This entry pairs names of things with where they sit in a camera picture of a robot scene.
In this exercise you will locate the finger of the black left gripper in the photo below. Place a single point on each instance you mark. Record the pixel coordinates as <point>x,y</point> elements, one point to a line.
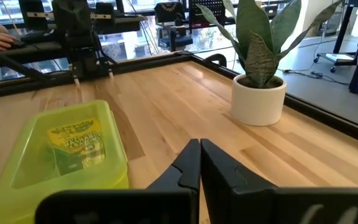
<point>34,21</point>
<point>104,23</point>

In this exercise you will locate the black computer mouse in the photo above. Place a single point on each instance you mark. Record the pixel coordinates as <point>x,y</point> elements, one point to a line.
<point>18,45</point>

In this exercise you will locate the snake plant in white pot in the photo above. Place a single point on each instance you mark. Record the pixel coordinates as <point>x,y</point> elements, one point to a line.
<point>256,105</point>

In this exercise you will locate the yellow-green transparent plastic case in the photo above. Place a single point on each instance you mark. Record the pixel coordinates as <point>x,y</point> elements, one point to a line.
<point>17,174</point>

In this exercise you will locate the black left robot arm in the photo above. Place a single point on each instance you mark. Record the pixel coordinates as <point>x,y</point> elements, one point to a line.
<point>85,59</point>

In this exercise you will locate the black aluminium rig frame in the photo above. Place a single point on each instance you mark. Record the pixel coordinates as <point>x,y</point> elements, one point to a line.
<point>322,117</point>

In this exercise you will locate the yellow green crayon box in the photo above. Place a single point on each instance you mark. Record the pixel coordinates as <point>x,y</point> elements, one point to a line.
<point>76,146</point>

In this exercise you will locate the black office chair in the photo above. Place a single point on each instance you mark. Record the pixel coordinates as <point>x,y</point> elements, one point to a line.
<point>169,9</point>

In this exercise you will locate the black pegboard panel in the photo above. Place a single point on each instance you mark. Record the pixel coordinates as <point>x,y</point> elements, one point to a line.
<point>213,7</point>

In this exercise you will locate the black wheeled stand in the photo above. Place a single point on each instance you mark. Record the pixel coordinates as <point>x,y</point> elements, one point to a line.
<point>342,31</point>

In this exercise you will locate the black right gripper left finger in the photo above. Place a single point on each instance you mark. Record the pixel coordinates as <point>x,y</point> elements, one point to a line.
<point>166,205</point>

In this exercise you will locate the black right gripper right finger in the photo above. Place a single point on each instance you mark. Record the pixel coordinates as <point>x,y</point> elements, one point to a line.
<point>244,202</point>

